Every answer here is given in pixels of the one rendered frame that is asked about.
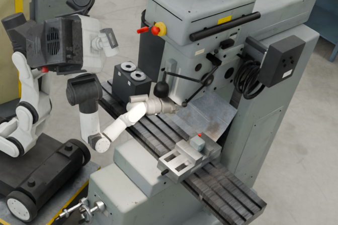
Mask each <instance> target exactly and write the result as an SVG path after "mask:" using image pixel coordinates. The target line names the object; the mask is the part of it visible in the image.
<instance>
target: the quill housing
mask: <svg viewBox="0 0 338 225"><path fill-rule="evenodd" d="M209 53H211V54H213V55H214V56H215V55H216V54H215V53H214V51H211V52H209ZM207 54H208V53H206V54H204V55H201V56H198V57H196V58H193V59H189V58H188V57H187V56H185V55H184V54H183V53H181V52H180V51H179V50H177V49H176V48H175V47H173V46H172V45H171V44H169V43H168V42H167V41H166V42H165V45H164V50H163V55H162V60H161V66H160V71H159V76H158V82H159V81H162V78H163V72H164V71H161V69H162V68H165V63H166V60H169V59H171V58H173V59H174V60H175V61H177V66H176V71H175V74H179V75H182V76H186V77H190V78H194V79H197V80H200V81H201V78H202V77H203V75H204V74H206V73H208V72H210V71H211V69H212V65H213V64H212V62H211V61H210V60H208V59H207V58H206V55H207ZM201 86H202V84H201V82H199V83H197V82H193V81H190V80H187V79H183V78H179V77H175V76H174V80H173V84H172V89H171V93H170V96H169V98H171V99H172V100H173V101H174V102H175V103H176V104H178V105H182V102H183V101H187V100H188V99H189V98H190V97H191V96H192V95H193V94H194V93H195V92H196V91H197V90H198V89H199V88H200V87H201ZM205 90H206V87H205V86H204V87H203V88H202V89H201V90H200V91H199V92H198V93H197V94H196V95H195V96H194V97H193V98H192V99H191V100H190V101H189V102H191V101H193V100H195V99H198V98H200V97H202V96H203V95H204V93H205Z"/></svg>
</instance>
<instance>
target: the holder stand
mask: <svg viewBox="0 0 338 225"><path fill-rule="evenodd" d="M151 83H152V80H151V79H150V78H149V77H148V76H147V75H146V74H145V73H143V72H142V71H141V70H140V69H139V68H138V67H137V66H136V65H135V64H134V63H133V62H131V61H128V62H124V63H121V64H118V65H115V66H114V75H113V83H112V91H113V92H114V93H116V94H117V95H118V96H119V97H120V98H121V99H122V100H123V101H124V102H125V103H126V104H128V102H129V96H134V95H142V94H147V95H148V98H149V94H150V88H151Z"/></svg>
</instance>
